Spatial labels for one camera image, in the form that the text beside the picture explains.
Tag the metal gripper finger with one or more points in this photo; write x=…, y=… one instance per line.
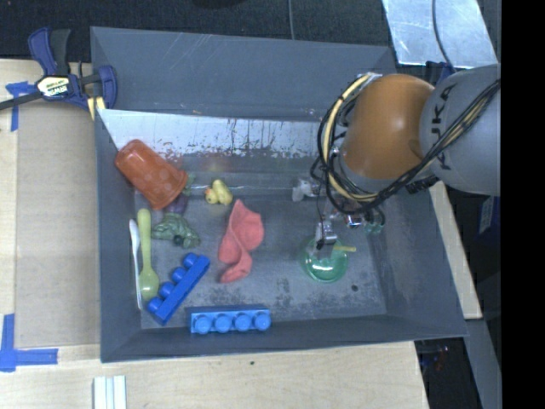
x=320, y=237
x=331, y=236

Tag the small yellow stick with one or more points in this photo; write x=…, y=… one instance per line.
x=347, y=249

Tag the clear green bowl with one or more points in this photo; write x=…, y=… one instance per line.
x=325, y=269

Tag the small white crumpled object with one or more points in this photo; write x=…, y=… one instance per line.
x=303, y=190

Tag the pink cloth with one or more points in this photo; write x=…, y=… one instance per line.
x=240, y=232

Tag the yellow toy duck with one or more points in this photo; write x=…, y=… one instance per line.
x=220, y=193

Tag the blue studded toy brick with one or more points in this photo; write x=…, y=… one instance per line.
x=232, y=322
x=183, y=283

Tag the purple and green toy vegetable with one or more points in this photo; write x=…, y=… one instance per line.
x=179, y=205

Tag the grey metal bin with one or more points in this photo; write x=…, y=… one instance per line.
x=272, y=79

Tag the yellow-green plastic spoon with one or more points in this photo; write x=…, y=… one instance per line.
x=145, y=245

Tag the orange plastic cup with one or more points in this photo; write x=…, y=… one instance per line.
x=149, y=175

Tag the white plastic spoon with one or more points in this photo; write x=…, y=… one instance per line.
x=134, y=249

